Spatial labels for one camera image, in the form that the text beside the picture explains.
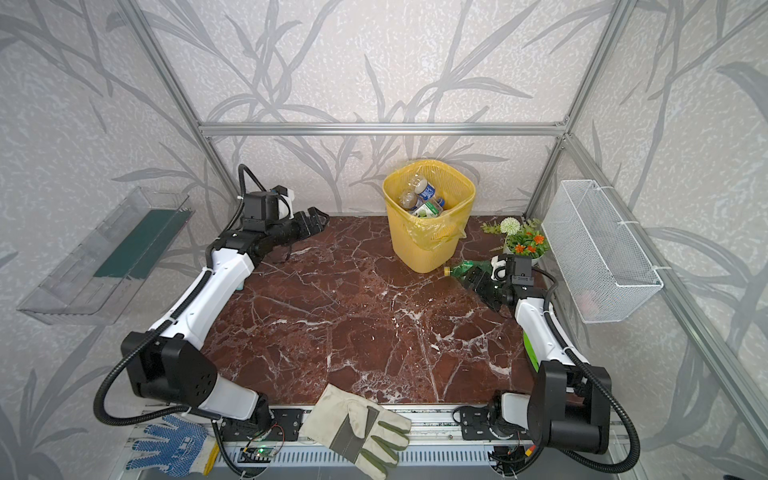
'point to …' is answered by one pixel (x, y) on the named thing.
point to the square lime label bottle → (427, 210)
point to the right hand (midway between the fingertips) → (469, 275)
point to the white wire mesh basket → (608, 273)
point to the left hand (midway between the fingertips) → (320, 212)
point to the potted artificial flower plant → (523, 237)
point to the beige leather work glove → (369, 437)
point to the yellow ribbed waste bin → (429, 245)
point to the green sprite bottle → (460, 269)
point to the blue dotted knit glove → (185, 449)
